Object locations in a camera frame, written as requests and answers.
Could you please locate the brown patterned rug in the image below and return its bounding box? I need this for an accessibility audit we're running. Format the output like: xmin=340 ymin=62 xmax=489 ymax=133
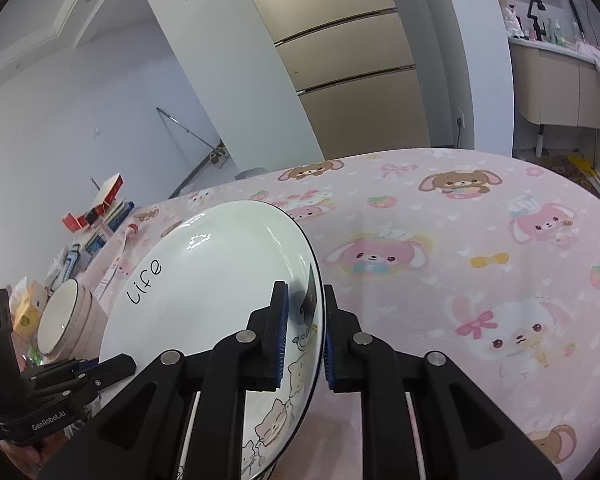
xmin=526 ymin=152 xmax=600 ymax=199

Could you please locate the pink cloth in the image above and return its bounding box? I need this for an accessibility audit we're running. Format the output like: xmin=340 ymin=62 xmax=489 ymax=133
xmin=576 ymin=41 xmax=600 ymax=75

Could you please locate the stack of blue boxes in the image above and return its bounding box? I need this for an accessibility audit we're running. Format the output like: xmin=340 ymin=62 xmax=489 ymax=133
xmin=47 ymin=202 xmax=136 ymax=292

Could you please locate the beige refrigerator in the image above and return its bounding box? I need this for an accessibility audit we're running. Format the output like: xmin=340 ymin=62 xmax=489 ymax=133
xmin=230 ymin=0 xmax=429 ymax=162

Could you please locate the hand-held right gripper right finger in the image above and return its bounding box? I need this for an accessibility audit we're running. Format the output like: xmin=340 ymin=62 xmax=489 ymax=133
xmin=322 ymin=285 xmax=563 ymax=480

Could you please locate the blonde doll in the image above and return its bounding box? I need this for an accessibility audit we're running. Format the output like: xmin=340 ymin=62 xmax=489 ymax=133
xmin=490 ymin=0 xmax=524 ymax=39

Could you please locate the beige vanity cabinet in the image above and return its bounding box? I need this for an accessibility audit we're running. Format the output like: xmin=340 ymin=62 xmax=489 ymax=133
xmin=507 ymin=37 xmax=600 ymax=131

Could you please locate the large white plate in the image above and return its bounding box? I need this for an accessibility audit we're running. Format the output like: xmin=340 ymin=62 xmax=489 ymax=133
xmin=99 ymin=201 xmax=326 ymax=480

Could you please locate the metal pole rack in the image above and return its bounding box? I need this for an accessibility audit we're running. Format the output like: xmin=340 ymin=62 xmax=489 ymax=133
xmin=156 ymin=106 xmax=222 ymax=202

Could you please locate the person's left hand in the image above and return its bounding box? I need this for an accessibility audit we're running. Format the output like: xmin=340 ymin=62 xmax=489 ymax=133
xmin=2 ymin=430 xmax=73 ymax=478

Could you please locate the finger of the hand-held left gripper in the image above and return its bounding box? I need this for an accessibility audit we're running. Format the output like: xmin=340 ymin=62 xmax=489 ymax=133
xmin=32 ymin=353 xmax=135 ymax=397
xmin=20 ymin=358 xmax=95 ymax=384

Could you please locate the black phone stand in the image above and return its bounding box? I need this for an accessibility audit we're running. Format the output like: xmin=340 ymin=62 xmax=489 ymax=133
xmin=526 ymin=0 xmax=549 ymax=42

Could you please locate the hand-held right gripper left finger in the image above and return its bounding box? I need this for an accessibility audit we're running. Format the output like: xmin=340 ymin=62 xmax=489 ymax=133
xmin=40 ymin=281 xmax=291 ymax=480

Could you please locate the yellow snack packet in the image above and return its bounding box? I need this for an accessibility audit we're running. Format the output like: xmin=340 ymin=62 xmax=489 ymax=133
xmin=9 ymin=279 xmax=49 ymax=335

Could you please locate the white patterned bowl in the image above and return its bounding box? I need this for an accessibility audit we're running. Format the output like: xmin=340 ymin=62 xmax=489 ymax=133
xmin=45 ymin=282 xmax=107 ymax=363

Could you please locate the pink printed tablecloth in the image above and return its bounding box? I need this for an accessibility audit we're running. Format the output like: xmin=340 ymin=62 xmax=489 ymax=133
xmin=75 ymin=147 xmax=600 ymax=480

